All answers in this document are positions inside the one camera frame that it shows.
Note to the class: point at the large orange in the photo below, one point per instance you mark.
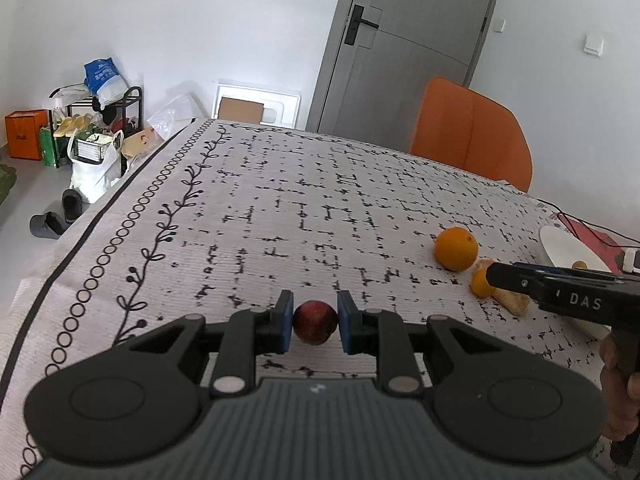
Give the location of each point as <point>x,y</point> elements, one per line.
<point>456,249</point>

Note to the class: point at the orange box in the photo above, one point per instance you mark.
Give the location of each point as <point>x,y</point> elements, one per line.
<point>25,135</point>

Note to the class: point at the brown paper bag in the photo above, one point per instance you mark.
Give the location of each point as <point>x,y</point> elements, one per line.
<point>142,142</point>

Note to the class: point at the small red plum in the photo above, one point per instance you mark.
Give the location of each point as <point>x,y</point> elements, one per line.
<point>315,322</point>

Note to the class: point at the brown cardboard sheet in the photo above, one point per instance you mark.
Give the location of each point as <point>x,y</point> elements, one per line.
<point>240,109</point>

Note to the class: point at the white light switch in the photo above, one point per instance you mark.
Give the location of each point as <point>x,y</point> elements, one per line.
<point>594,44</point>

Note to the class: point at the small orange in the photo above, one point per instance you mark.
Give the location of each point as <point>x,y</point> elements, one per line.
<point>481,284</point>

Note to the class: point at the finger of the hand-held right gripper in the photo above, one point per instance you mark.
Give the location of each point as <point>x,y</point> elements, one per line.
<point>515,280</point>
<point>575,270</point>

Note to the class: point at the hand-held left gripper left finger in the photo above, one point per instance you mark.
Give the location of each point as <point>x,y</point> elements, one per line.
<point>287,322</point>

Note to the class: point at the black slipper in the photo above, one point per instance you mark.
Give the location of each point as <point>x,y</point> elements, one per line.
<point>45,224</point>
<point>72,205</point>

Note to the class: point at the yellow slippers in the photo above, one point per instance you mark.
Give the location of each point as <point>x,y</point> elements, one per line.
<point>70,125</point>

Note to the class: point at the blue and white bag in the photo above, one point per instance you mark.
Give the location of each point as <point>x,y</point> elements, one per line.
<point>105,77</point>

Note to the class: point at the green bag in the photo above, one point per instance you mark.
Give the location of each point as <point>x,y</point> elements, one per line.
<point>50,147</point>

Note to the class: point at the grey door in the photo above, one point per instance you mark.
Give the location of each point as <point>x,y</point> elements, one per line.
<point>400,60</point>

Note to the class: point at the olive green cloth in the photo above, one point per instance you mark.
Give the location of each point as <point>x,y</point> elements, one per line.
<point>6,185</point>

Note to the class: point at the clear plastic bag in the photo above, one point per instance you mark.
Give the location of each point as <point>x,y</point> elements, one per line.
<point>175,110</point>

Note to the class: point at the person's right hand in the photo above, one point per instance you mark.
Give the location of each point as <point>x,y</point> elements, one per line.
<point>620,405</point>

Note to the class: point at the red box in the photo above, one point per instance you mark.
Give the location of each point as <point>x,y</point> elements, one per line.
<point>590,232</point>

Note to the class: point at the white shopping bag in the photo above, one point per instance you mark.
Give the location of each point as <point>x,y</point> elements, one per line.
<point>92,180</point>

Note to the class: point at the tan longan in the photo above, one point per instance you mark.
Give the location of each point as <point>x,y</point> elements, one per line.
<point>580,264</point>

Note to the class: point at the white foam frame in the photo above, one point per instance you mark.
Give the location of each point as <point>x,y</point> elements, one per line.
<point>282,105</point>

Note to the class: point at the black metal rack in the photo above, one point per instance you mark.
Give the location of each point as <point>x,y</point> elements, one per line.
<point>131,110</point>

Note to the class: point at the orange chair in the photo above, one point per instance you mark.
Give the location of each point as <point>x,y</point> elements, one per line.
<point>465,130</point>

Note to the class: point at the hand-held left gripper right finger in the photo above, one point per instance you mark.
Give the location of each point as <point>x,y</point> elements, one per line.
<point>344,322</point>

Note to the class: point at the white plate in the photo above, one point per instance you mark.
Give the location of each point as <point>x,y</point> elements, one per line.
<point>557,245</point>

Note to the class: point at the white device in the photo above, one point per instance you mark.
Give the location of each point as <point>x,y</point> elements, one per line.
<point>632,260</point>

